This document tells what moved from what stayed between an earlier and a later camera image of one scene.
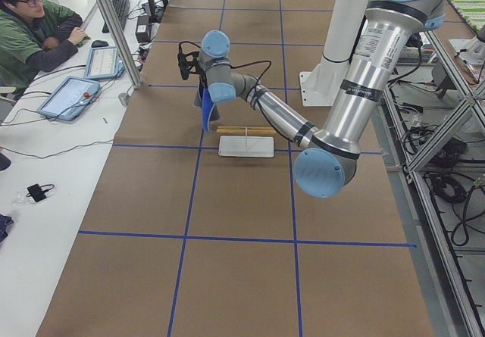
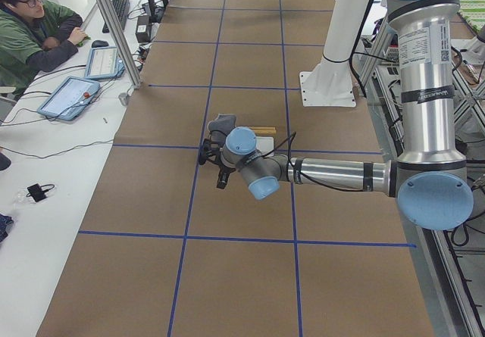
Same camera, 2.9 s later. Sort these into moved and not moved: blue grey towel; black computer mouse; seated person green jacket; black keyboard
Moved: blue grey towel
Not moved: black keyboard; seated person green jacket; black computer mouse
